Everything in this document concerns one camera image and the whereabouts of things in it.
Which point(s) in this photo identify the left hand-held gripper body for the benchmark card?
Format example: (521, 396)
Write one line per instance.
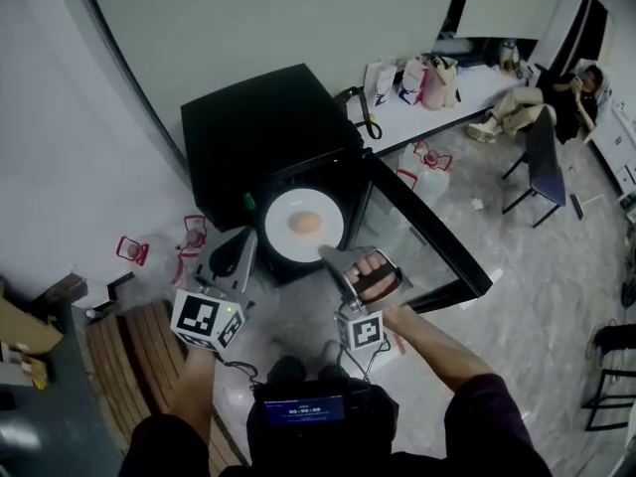
(199, 316)

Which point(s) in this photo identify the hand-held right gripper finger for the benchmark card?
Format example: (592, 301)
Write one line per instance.
(338, 257)

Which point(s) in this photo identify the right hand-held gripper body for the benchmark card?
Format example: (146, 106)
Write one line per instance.
(363, 328)

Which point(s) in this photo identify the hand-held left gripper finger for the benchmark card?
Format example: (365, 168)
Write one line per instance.
(223, 247)
(248, 261)

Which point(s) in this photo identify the orange round food item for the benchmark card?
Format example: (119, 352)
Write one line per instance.
(304, 222)

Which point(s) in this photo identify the white round plate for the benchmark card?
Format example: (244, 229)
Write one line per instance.
(283, 202)

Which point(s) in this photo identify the black mini fridge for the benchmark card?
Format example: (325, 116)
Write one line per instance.
(258, 127)

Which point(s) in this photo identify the person's left forearm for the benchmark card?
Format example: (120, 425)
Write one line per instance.
(196, 395)

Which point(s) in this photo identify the person's right forearm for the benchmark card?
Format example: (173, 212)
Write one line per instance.
(437, 351)

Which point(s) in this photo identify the person's right hand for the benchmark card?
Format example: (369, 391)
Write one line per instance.
(370, 266)

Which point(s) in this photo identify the person's right shoe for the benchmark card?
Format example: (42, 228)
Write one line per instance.
(332, 358)

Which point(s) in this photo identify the person's shoe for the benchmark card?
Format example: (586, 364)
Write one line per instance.
(287, 369)
(332, 358)

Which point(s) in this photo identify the green drink can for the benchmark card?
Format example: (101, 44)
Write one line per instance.
(248, 201)

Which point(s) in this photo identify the wooden slatted bench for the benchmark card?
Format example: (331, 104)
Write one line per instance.
(144, 356)

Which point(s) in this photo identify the person's left shoe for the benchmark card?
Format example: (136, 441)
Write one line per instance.
(287, 369)

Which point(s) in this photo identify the black chest-mounted display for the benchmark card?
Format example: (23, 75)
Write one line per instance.
(303, 408)

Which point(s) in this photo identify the dark brown wooden block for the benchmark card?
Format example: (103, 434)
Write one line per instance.
(64, 288)

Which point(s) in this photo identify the person's dark clothing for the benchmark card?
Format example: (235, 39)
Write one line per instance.
(487, 440)

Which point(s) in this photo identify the large cardboard box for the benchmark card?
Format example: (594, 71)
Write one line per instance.
(25, 326)

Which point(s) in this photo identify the small cardboard box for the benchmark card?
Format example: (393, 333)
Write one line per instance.
(22, 365)

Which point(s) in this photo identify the white paper bag pink side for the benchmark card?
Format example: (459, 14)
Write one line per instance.
(412, 82)

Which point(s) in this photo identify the blue seat black chair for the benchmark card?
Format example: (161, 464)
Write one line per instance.
(546, 182)

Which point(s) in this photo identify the black floor brush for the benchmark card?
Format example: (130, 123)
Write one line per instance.
(576, 206)

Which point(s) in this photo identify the black equipment bag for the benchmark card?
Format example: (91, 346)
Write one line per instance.
(616, 338)

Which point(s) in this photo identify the small beige bag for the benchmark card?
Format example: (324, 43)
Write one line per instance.
(511, 57)

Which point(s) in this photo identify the white cabinet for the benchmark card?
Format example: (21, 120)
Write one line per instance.
(616, 147)

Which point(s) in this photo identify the black metal frame stand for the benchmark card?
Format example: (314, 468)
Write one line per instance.
(598, 400)

